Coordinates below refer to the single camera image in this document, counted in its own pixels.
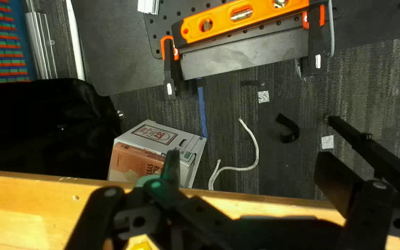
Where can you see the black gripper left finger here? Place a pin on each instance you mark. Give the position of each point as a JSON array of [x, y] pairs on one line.
[[117, 209]]

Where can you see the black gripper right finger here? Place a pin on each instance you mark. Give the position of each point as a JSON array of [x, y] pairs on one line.
[[372, 213]]

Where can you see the yellow block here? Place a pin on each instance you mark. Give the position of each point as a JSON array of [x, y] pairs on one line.
[[141, 243]]

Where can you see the black tripod leg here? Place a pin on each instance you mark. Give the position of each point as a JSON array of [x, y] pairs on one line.
[[376, 150]]

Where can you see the white orange cardboard box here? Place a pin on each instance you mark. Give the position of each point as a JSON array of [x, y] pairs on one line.
[[154, 148]]

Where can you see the white paper square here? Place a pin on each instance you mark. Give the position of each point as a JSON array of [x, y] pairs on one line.
[[329, 142]]

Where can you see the black bag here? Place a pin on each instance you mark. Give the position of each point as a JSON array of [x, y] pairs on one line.
[[42, 130]]

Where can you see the black curved hook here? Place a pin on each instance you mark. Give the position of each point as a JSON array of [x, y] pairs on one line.
[[291, 127]]

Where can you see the blue tape strip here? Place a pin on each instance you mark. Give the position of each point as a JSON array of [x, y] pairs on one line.
[[202, 111]]

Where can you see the white QR tag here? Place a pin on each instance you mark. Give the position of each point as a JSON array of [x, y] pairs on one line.
[[265, 96]]

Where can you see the white floor strip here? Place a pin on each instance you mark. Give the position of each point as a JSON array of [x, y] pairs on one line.
[[76, 42]]

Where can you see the black clamp with orange grips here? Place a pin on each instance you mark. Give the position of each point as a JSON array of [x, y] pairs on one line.
[[319, 42]]

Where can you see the black pegboard plate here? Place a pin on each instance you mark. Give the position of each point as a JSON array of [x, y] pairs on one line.
[[163, 21]]

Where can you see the black flat board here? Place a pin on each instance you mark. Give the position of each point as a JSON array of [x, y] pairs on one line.
[[247, 53]]

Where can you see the striped colourful rug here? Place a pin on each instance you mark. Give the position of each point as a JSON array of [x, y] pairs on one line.
[[1, 42]]

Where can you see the small white box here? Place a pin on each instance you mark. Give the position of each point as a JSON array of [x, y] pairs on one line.
[[148, 6]]

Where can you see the orange spirit level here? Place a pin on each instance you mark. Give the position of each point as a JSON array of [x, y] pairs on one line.
[[237, 16]]

